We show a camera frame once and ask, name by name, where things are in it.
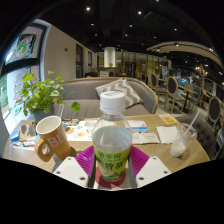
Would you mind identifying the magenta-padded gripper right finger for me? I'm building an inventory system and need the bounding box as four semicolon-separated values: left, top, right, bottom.
128;145;173;189

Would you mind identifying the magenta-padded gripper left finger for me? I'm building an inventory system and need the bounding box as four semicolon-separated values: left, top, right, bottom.
52;144;97;189

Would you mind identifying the clear green-labelled drink bottle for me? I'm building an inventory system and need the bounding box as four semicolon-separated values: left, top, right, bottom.
91;90;133;183

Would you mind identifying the white leaflet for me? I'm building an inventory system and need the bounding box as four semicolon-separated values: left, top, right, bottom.
131;131;161;145

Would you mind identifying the tan ceramic mug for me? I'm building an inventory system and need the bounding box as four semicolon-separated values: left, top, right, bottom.
34;115;72;163

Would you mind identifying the white paper napkin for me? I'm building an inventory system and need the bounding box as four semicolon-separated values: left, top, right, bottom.
155;125;180;145

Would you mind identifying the printed paper flyer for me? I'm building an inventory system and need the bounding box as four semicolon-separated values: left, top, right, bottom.
63;119;98;143

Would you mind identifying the clear plastic cup with straw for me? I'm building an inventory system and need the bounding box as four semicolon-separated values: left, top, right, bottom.
169;108;202;158

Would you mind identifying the yellow square card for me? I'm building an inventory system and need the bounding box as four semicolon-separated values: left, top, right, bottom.
159;113;178;125

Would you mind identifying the dark grey tufted chair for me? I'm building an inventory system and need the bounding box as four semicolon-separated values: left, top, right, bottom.
174;114;218;158

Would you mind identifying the blue-white card pack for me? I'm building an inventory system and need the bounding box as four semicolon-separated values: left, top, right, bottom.
9;130;21;143

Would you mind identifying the grey curved sofa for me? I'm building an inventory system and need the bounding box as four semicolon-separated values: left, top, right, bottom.
54;77;160;120

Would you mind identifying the grey chevron cushion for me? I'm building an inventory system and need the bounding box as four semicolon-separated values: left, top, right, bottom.
94;78;144;110

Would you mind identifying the green potted plant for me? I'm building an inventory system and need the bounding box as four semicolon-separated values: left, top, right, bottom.
14;70;81;123

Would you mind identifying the group of dining chairs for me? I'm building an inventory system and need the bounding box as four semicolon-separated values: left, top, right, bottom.
146;71;224;134

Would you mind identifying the window with holiday stickers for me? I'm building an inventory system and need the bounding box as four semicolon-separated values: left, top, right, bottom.
0;23;46;118

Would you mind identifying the group of ceiling lights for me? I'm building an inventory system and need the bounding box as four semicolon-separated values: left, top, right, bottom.
84;4;214;53

